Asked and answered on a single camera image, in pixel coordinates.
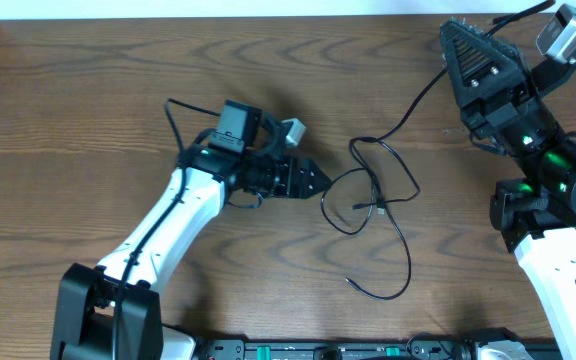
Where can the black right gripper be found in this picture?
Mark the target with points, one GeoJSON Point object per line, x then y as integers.
{"type": "Point", "coordinates": [503, 110]}

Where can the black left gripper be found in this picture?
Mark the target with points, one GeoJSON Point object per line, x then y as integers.
{"type": "Point", "coordinates": [286, 179]}

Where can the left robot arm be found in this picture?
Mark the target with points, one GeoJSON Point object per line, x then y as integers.
{"type": "Point", "coordinates": [113, 310]}

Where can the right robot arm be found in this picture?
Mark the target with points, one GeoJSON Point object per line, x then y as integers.
{"type": "Point", "coordinates": [536, 215]}

